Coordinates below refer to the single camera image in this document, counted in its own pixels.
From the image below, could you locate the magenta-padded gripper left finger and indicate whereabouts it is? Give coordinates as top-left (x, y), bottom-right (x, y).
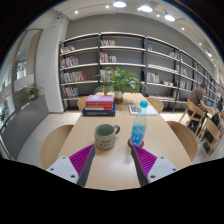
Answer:
top-left (45, 143), bottom-right (97, 188)

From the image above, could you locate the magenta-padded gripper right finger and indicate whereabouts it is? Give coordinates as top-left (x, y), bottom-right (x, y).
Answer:
top-left (129, 144), bottom-right (180, 188)

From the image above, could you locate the clear bottle with blue cap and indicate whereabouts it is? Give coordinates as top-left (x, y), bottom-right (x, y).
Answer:
top-left (129, 100), bottom-right (149, 148)

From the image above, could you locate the tan round-back chair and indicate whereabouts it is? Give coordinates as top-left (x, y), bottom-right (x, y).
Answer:
top-left (40, 124), bottom-right (75, 170)
top-left (165, 120), bottom-right (199, 162)
top-left (146, 96), bottom-right (165, 114)
top-left (76, 95), bottom-right (89, 111)

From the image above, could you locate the round red coaster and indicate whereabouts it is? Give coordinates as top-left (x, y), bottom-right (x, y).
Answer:
top-left (127, 138), bottom-right (145, 149)

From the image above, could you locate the grey-green patterned mug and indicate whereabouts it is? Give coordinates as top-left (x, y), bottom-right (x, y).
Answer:
top-left (93, 123), bottom-right (121, 150)

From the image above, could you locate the white open book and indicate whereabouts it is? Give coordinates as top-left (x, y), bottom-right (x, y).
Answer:
top-left (128, 103), bottom-right (158, 117)

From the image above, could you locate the dark blue book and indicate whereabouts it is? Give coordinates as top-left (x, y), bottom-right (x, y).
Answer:
top-left (82, 103), bottom-right (117, 117)

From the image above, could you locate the red book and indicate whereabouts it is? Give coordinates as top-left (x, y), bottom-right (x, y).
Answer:
top-left (84, 100), bottom-right (114, 111)

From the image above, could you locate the person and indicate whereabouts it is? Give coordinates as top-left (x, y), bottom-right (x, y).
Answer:
top-left (187, 82), bottom-right (213, 131)

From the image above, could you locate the pink book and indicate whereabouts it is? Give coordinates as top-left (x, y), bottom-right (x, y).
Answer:
top-left (85, 94), bottom-right (114, 104)

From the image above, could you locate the small plant by window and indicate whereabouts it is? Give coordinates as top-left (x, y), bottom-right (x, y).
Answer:
top-left (26, 83), bottom-right (44, 101)

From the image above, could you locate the green potted plant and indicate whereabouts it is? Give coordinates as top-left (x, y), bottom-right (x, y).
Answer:
top-left (93, 66), bottom-right (148, 104)

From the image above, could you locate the grey bookshelf unit with books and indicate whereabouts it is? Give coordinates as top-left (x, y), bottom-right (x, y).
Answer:
top-left (58, 31), bottom-right (221, 113)

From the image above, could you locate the group of ceiling lights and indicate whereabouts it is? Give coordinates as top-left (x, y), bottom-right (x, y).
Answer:
top-left (73, 0), bottom-right (214, 58)

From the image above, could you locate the wooden frame chair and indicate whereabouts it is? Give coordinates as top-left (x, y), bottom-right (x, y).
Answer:
top-left (178, 98), bottom-right (204, 134)
top-left (199, 116), bottom-right (224, 156)

